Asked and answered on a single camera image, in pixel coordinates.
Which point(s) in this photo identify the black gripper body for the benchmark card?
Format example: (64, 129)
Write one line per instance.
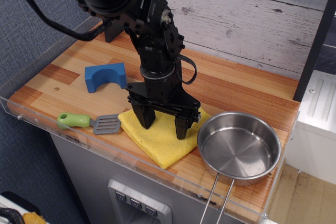
(166, 96)

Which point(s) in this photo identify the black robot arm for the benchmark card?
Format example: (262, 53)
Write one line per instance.
(150, 26)

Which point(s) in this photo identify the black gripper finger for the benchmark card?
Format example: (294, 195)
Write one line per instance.
(145, 114)
(182, 125)

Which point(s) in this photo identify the yellow cloth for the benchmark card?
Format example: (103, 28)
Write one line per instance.
(160, 142)

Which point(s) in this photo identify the clear acrylic edge guard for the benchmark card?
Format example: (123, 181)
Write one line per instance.
(67, 176)

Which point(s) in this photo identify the black left upright post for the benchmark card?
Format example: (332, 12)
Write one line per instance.
(113, 31)

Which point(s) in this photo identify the black upright post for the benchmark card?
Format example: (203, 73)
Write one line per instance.
(316, 47)
(113, 31)

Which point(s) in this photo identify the green handled grey toy spatula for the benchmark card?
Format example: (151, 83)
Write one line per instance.
(105, 124)

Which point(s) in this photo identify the blue arch wooden block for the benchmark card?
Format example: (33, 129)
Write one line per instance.
(95, 76)

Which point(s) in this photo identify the black right upright post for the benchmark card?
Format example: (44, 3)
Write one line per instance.
(316, 47)

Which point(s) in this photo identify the grey toy cabinet front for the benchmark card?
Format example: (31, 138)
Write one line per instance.
(90, 173)

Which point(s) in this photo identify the silver button control panel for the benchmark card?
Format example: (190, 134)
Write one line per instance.
(132, 206)

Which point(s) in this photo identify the yellow black object bottom corner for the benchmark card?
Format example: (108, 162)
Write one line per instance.
(15, 209)

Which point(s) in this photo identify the white ridged appliance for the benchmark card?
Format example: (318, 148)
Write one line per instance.
(311, 148)

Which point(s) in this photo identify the silver pot with wire handle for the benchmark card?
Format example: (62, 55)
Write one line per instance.
(238, 148)

